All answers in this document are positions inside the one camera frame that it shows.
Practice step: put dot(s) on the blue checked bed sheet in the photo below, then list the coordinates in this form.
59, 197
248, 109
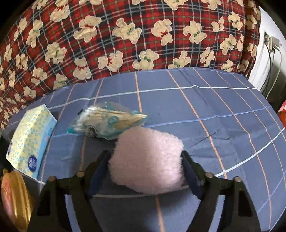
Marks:
224, 122

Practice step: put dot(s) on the yellow dotted tissue box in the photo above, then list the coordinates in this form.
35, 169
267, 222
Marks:
30, 139

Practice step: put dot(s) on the pink patterned hanging cloth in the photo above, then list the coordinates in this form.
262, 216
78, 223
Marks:
282, 113

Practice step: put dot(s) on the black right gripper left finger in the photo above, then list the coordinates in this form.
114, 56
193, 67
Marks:
50, 211

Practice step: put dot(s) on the white charger plug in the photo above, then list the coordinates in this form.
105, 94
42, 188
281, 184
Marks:
274, 43

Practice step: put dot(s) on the wall power socket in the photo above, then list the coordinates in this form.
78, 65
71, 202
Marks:
266, 39

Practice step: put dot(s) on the cotton swab plastic bag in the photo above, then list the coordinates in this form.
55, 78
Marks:
106, 120

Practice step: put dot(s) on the pink fluffy puff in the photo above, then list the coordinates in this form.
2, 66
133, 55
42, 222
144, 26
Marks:
147, 161

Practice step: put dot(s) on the gold pink tin lid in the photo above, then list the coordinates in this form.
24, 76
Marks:
17, 202

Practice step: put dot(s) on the red plaid teddy bear blanket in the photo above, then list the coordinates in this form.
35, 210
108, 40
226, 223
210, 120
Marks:
46, 45

